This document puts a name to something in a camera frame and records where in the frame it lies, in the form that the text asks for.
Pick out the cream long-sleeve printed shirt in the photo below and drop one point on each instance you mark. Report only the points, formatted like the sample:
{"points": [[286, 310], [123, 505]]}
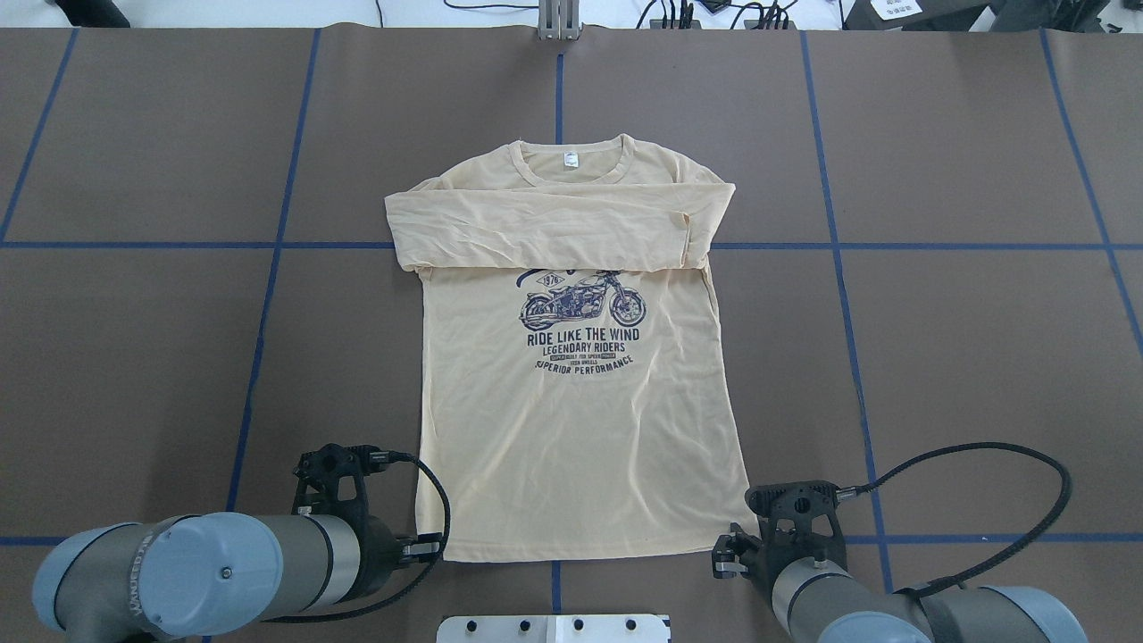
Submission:
{"points": [[574, 402]]}

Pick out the aluminium frame post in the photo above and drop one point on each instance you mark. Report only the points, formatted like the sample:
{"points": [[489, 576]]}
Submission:
{"points": [[559, 20]]}

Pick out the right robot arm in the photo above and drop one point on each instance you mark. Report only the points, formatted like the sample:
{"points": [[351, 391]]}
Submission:
{"points": [[815, 599]]}

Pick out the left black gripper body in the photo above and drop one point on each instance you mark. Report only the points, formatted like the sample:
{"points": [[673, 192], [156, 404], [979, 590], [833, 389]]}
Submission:
{"points": [[380, 544]]}

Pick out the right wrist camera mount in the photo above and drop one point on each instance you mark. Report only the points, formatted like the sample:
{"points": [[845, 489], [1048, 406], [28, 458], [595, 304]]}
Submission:
{"points": [[798, 519]]}

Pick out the white camera post base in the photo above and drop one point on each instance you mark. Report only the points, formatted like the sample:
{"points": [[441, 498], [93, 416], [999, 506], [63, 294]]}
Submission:
{"points": [[556, 628]]}

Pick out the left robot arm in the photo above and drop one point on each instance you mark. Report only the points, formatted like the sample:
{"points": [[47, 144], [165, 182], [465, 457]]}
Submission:
{"points": [[192, 576]]}

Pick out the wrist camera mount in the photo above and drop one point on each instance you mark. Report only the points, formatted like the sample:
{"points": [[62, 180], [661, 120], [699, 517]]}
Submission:
{"points": [[332, 480], [798, 519]]}

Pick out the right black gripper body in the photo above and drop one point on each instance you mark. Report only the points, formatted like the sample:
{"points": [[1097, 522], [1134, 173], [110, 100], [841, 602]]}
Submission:
{"points": [[757, 560]]}

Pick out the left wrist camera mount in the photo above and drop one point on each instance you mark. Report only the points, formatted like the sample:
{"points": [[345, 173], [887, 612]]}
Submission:
{"points": [[332, 480]]}

